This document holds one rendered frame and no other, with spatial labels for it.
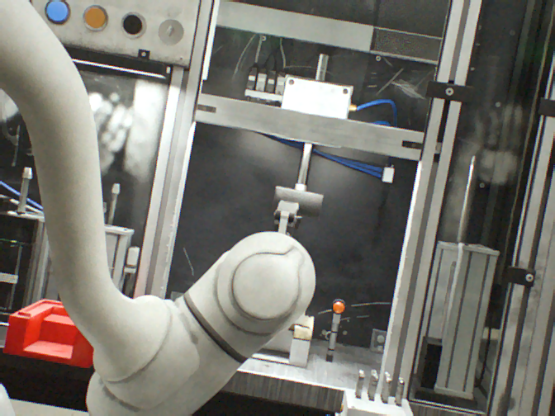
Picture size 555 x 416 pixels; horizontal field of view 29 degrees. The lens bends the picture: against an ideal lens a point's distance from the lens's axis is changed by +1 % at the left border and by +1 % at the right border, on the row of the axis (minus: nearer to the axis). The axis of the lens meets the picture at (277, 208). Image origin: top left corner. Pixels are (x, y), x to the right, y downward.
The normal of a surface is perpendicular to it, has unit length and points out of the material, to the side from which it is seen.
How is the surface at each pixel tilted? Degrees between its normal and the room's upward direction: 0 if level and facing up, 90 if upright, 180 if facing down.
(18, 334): 90
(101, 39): 90
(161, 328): 52
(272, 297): 94
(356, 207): 90
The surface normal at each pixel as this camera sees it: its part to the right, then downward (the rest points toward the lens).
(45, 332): -0.05, 0.04
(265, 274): -0.05, -0.18
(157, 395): 0.19, 0.42
